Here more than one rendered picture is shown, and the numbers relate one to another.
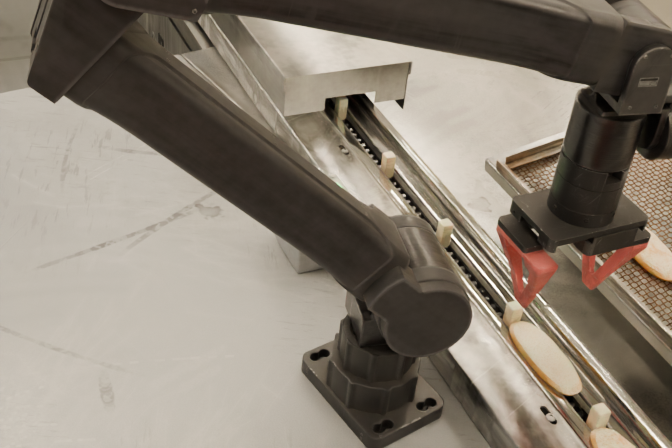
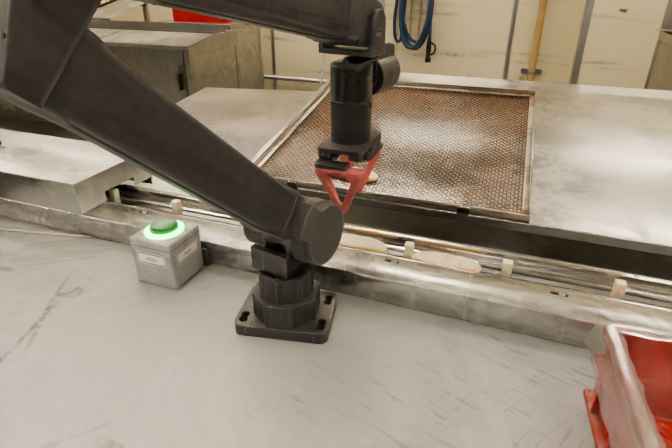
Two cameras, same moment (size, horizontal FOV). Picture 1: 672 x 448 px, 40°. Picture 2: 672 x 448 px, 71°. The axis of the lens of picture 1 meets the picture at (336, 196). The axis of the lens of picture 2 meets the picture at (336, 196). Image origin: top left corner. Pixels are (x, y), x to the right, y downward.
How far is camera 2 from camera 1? 39 cm
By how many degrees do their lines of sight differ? 38
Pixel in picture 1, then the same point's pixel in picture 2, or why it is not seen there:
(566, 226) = (357, 146)
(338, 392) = (280, 324)
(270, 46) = (42, 174)
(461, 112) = not seen: hidden behind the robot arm
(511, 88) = not seen: hidden behind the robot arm
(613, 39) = (361, 6)
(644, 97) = (378, 43)
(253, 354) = (198, 347)
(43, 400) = not seen: outside the picture
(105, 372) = (96, 435)
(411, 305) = (319, 223)
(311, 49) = (75, 166)
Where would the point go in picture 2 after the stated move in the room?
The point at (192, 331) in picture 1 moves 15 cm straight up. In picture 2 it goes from (139, 363) to (113, 254)
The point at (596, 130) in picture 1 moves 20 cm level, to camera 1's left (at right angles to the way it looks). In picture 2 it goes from (357, 76) to (218, 103)
